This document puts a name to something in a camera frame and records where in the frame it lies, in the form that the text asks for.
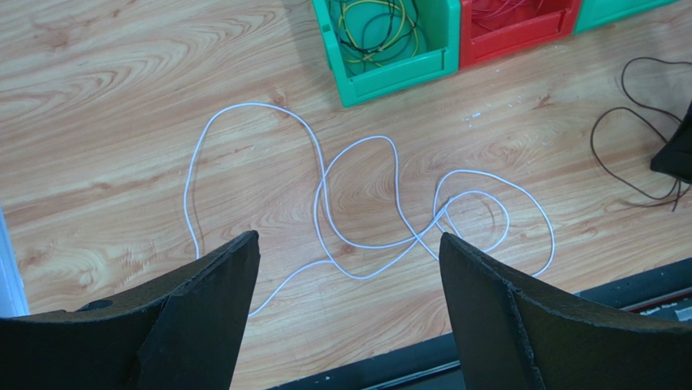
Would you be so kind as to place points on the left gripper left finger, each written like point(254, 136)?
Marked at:
point(181, 330)

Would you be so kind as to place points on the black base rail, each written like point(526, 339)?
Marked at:
point(444, 361)

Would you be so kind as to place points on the green plastic bin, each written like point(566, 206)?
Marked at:
point(379, 47)
point(595, 13)

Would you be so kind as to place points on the left green plastic bin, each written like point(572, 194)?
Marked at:
point(379, 47)

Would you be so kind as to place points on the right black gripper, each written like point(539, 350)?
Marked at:
point(674, 159)

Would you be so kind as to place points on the right green plastic bin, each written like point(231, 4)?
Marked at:
point(595, 13)

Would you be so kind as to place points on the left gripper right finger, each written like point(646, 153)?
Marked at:
point(561, 340)

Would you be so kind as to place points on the red plastic bin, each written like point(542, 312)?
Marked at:
point(493, 29)

